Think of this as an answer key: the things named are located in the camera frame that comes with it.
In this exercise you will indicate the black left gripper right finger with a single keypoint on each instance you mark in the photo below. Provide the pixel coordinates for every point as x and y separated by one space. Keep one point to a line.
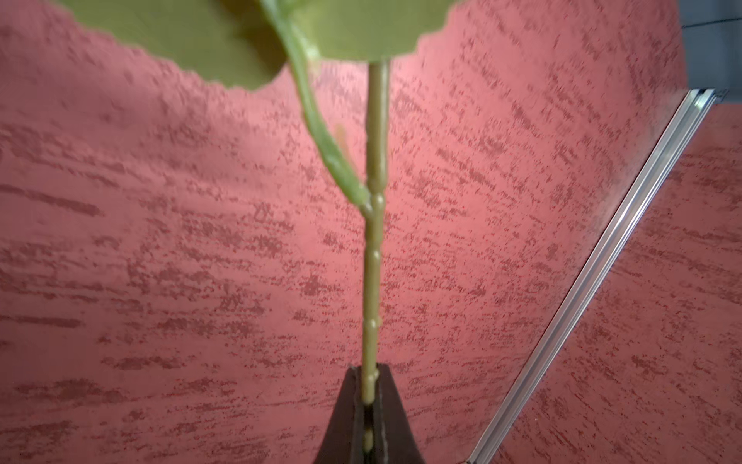
394 442

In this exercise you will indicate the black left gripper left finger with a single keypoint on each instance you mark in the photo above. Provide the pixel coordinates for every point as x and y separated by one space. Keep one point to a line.
343 439

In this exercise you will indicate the yellow sunflower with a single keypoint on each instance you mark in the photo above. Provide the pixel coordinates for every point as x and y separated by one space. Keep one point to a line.
248 43

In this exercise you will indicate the aluminium corner profile left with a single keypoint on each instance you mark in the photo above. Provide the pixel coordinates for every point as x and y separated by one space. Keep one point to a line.
675 138

